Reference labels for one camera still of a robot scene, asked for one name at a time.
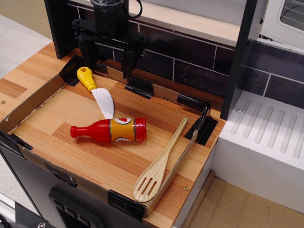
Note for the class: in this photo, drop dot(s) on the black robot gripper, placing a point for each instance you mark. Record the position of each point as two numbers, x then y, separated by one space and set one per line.
110 28

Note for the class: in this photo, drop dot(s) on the red hot sauce bottle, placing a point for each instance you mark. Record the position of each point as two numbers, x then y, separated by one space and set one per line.
113 130

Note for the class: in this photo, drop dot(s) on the light wooden shelf board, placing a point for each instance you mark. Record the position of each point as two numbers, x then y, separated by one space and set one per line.
191 24

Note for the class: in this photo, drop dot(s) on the wooden slotted spatula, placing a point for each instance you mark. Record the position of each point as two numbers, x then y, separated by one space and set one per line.
151 179

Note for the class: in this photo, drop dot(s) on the black oven control panel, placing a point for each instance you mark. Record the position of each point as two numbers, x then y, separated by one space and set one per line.
72 214

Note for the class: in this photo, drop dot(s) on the white appliance with vent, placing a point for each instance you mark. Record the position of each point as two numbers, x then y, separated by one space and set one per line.
284 22

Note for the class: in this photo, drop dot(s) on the white ridged sink drainboard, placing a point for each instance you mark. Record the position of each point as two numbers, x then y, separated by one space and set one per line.
261 150

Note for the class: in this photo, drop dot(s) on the black device bottom left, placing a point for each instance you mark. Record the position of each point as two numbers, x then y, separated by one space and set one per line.
17 216

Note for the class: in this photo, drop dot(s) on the yellow handled toy knife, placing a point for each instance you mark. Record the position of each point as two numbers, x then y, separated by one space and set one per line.
101 95

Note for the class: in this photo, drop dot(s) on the black shelf post left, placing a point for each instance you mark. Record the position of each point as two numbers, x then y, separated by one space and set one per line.
60 16

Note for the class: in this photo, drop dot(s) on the black shelf post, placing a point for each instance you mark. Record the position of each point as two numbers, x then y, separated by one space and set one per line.
250 28
60 16

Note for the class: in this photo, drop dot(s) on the black shelf post right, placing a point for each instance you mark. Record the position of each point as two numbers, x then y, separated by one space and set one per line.
250 28

